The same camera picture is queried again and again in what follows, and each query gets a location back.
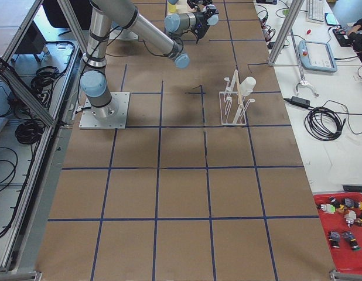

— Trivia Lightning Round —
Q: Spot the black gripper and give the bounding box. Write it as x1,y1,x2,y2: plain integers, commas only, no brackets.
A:
194,8,212,43
187,0,213,12

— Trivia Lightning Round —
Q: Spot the pale green plastic cup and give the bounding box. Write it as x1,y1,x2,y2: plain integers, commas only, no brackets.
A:
239,77,257,97

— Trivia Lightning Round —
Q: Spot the light blue cup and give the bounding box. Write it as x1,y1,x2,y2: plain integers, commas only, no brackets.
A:
207,14,218,26

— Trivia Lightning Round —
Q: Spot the cream plastic tray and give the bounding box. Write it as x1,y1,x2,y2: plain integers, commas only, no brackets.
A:
166,0,195,15

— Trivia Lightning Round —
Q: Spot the white keyboard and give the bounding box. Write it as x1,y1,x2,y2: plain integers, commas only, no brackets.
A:
306,0,325,24

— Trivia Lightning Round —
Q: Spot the teach pendant tablet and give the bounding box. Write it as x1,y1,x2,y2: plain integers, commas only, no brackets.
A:
298,40,337,73

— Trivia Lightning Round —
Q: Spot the black power adapter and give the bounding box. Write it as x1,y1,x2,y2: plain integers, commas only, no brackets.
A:
291,96,310,108

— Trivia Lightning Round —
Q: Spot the red parts tray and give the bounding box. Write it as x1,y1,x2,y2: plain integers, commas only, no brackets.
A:
314,193,362,275

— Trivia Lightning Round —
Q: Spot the white wire cup rack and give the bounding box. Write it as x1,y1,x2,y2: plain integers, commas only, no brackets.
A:
218,70,255,126

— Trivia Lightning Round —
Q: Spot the aluminium frame post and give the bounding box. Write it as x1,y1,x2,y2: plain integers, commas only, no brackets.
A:
268,0,304,66

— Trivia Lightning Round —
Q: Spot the coiled black cable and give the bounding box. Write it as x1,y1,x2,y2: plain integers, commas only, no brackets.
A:
303,105,350,142

